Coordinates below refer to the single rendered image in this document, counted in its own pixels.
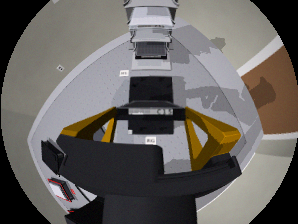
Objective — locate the dark grey shelf rack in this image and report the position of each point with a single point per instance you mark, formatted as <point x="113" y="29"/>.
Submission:
<point x="151" y="35"/>

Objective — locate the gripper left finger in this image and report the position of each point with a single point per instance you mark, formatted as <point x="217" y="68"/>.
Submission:
<point x="86" y="128"/>

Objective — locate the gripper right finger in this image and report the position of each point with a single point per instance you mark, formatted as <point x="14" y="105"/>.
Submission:
<point x="221" y="138"/>

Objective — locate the white microplate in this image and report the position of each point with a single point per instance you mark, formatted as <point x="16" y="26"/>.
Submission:
<point x="57" y="190"/>

